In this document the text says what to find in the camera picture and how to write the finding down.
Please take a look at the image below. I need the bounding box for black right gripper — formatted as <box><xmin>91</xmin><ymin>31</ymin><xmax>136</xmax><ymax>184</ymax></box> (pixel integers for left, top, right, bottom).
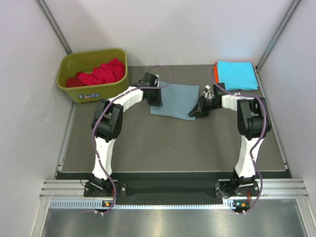
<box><xmin>189</xmin><ymin>95</ymin><xmax>220</xmax><ymax>118</ymax></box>

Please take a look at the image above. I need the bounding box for grey-blue t-shirt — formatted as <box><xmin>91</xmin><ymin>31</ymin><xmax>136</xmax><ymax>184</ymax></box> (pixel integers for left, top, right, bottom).
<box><xmin>150</xmin><ymin>83</ymin><xmax>199</xmax><ymax>121</ymax></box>

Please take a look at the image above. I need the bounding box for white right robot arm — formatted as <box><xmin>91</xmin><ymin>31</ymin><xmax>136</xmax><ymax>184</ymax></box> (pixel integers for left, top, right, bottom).
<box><xmin>189</xmin><ymin>83</ymin><xmax>272</xmax><ymax>198</ymax></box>

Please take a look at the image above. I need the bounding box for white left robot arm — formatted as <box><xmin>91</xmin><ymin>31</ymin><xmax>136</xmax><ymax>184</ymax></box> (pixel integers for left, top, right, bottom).
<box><xmin>89</xmin><ymin>73</ymin><xmax>162</xmax><ymax>196</ymax></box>

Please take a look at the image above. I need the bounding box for folded orange t-shirt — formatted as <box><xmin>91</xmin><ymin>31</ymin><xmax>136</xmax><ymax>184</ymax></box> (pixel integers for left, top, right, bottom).
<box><xmin>213</xmin><ymin>63</ymin><xmax>219</xmax><ymax>83</ymax></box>

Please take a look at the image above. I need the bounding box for red t-shirt in bin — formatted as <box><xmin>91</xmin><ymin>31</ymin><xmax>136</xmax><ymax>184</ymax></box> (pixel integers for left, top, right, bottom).
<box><xmin>66</xmin><ymin>58</ymin><xmax>125</xmax><ymax>87</ymax></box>

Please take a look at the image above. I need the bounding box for folded cyan t-shirt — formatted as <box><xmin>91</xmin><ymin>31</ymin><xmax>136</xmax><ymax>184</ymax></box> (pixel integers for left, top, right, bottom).
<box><xmin>216</xmin><ymin>61</ymin><xmax>259</xmax><ymax>91</ymax></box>

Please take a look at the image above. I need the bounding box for olive green plastic bin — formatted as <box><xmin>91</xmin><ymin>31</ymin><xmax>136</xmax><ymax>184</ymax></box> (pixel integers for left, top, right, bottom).
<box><xmin>57</xmin><ymin>48</ymin><xmax>129</xmax><ymax>104</ymax></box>

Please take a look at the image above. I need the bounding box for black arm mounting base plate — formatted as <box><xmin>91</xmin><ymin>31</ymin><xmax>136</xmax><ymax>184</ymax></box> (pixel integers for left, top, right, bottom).
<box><xmin>83</xmin><ymin>179</ymin><xmax>259</xmax><ymax>198</ymax></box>

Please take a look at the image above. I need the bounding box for aluminium front frame rail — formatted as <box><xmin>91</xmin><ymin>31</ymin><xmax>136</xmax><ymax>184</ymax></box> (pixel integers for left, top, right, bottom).
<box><xmin>40</xmin><ymin>179</ymin><xmax>309</xmax><ymax>199</ymax></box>

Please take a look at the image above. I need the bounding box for slotted grey cable duct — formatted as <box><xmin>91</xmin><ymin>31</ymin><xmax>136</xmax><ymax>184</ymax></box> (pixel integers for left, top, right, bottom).
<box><xmin>49</xmin><ymin>199</ymin><xmax>246</xmax><ymax>210</ymax></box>

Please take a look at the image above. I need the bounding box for aluminium left corner post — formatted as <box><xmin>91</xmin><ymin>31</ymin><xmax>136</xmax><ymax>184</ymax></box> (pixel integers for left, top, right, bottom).
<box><xmin>36</xmin><ymin>0</ymin><xmax>72</xmax><ymax>55</ymax></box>

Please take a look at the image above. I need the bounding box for aluminium corner post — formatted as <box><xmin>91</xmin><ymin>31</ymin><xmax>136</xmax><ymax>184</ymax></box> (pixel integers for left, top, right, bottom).
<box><xmin>36</xmin><ymin>0</ymin><xmax>72</xmax><ymax>55</ymax></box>
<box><xmin>255</xmin><ymin>0</ymin><xmax>302</xmax><ymax>72</ymax></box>

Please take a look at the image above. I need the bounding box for aluminium right corner post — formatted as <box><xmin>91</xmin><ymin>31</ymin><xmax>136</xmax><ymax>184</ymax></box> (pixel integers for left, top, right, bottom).
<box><xmin>255</xmin><ymin>0</ymin><xmax>302</xmax><ymax>72</ymax></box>

